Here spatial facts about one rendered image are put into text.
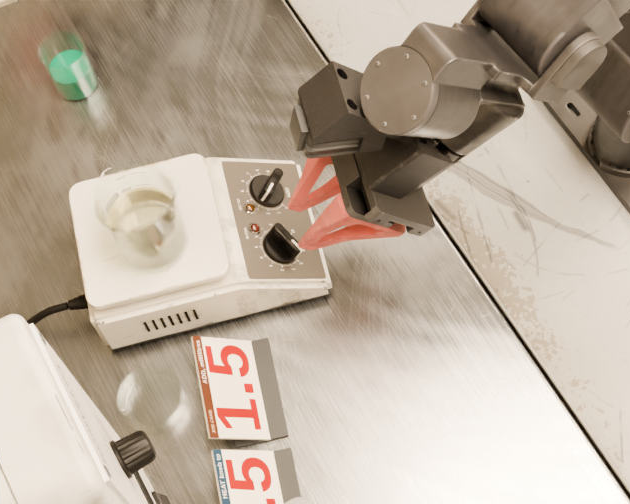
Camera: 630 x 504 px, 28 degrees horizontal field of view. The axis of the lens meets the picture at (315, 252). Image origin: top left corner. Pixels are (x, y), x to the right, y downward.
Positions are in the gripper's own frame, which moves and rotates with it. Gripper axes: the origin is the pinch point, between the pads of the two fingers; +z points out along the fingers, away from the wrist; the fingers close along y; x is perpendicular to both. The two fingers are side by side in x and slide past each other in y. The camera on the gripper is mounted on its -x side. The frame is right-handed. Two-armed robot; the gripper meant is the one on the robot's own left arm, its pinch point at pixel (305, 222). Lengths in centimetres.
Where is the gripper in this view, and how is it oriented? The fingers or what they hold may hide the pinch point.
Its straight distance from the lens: 97.3
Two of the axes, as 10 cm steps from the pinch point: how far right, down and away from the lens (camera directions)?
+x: 6.9, 1.7, 7.0
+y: 2.4, 8.6, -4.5
